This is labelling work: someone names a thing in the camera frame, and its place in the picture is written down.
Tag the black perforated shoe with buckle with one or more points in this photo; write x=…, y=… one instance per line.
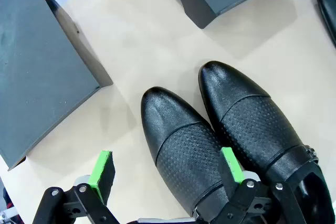
x=252, y=119

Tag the black perforated shoe without buckle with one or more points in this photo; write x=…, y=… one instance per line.
x=183, y=148

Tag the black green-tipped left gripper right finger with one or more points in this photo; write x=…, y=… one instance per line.
x=232, y=165

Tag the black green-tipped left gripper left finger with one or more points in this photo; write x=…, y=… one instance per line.
x=101, y=171

